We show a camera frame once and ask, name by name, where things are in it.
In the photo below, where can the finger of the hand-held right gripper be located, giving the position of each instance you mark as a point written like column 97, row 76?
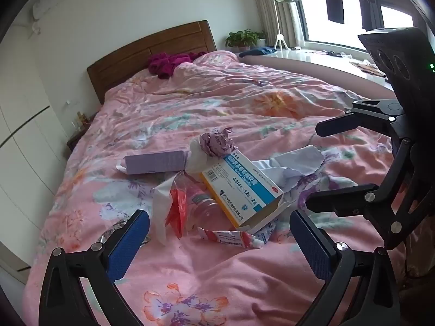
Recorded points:
column 340, row 201
column 334, row 125

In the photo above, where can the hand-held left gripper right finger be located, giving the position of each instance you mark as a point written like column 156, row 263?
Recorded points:
column 311, row 244

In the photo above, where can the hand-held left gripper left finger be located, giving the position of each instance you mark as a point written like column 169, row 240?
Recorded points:
column 131, row 241

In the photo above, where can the red white plastic wrapper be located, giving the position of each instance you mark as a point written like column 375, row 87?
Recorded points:
column 173, row 207

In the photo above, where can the red white ointment tube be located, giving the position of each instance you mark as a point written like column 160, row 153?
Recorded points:
column 231, row 236

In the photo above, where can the blue yellow medicine box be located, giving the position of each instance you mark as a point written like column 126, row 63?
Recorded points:
column 238, row 190

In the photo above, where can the white lens cloth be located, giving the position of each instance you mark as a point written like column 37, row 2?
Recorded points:
column 302, row 163

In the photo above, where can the purple carton box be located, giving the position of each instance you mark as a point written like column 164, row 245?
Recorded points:
column 153, row 163

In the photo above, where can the clear plastic bottle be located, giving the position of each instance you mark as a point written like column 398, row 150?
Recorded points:
column 207, row 207

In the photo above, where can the window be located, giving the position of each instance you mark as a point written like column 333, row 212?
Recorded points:
column 340, row 34

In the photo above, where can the white tripod stand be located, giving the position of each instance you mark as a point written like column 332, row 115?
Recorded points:
column 280, row 40

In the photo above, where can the white tissue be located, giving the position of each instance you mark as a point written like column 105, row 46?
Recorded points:
column 197, row 163

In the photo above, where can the blue cloth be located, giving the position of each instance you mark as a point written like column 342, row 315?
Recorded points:
column 258, row 52

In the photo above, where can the dark wooden nightstand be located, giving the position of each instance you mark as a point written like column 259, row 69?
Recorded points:
column 76, row 139

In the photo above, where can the crumpled purple paper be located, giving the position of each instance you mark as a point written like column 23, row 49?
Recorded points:
column 217, row 142

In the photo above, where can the green potted plant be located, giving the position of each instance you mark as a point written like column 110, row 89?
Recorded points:
column 243, row 39

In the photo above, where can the pink floral blanket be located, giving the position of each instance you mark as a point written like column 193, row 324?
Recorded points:
column 204, row 115

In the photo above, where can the magenta clothing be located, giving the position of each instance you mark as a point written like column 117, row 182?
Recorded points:
column 163, row 64

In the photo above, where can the wooden headboard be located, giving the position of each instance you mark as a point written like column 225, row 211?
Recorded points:
column 136, row 51

